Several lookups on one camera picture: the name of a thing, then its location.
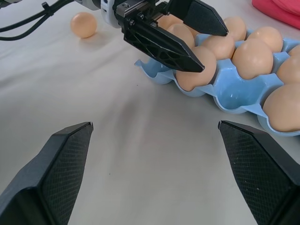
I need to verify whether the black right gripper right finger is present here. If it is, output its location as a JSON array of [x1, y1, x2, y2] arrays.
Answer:
[[218, 120, 300, 225]]

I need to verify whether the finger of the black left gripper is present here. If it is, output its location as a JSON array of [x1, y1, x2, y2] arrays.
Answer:
[[164, 0, 229, 37], [123, 18, 206, 73]]

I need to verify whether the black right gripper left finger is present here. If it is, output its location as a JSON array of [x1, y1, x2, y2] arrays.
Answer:
[[0, 121, 94, 225]]

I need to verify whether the beige egg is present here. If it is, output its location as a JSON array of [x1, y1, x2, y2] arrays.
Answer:
[[157, 15, 184, 30], [232, 37, 275, 80], [262, 82, 300, 132], [276, 55, 300, 84], [70, 12, 98, 39], [166, 23, 195, 49], [223, 16, 248, 42], [175, 45, 218, 92], [247, 26, 284, 53], [288, 45, 300, 57], [201, 34, 236, 60]]

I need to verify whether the light blue egg tray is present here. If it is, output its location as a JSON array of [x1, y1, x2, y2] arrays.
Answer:
[[134, 28, 300, 137]]

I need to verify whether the red cloth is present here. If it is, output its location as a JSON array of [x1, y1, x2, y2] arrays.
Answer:
[[251, 0, 300, 30]]

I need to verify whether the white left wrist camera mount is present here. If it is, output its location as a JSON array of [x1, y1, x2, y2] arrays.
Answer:
[[100, 0, 123, 30]]

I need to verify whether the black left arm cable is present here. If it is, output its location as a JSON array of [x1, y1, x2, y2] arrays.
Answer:
[[0, 0, 80, 40]]

